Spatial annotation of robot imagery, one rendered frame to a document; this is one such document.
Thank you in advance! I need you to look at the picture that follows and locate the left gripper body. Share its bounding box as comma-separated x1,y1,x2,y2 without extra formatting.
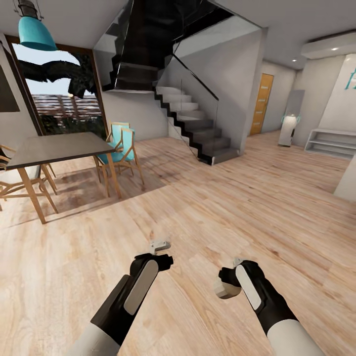
155,254,171,272

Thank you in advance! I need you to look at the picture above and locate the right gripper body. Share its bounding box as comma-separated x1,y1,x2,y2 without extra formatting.
222,267,241,287

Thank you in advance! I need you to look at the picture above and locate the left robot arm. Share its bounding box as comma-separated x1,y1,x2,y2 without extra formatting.
64,240,174,356

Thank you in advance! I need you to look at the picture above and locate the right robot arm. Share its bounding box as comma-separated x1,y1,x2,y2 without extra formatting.
219,257,326,356

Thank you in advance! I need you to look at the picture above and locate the pillar candle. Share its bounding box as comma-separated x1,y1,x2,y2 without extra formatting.
212,274,242,300

